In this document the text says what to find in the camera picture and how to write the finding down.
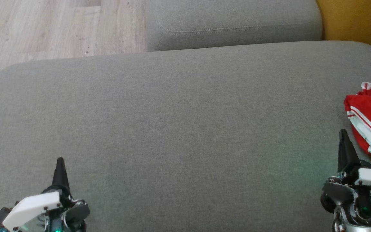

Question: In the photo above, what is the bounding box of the small grey back cushion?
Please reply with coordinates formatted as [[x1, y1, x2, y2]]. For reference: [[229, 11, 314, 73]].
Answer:
[[145, 0, 323, 52]]

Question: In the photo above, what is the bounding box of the grey and yellow sofa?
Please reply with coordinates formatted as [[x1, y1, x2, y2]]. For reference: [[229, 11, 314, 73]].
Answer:
[[0, 41, 371, 232]]

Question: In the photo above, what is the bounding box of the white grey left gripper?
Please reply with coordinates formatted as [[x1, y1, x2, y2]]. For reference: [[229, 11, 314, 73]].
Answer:
[[0, 157, 91, 232]]

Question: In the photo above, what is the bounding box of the wide yellow sofa back cushion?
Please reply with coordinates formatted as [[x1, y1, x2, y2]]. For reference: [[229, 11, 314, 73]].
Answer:
[[316, 0, 371, 62]]

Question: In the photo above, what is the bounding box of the red white basketball jersey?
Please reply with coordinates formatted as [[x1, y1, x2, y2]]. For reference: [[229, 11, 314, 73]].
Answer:
[[344, 82, 371, 171]]

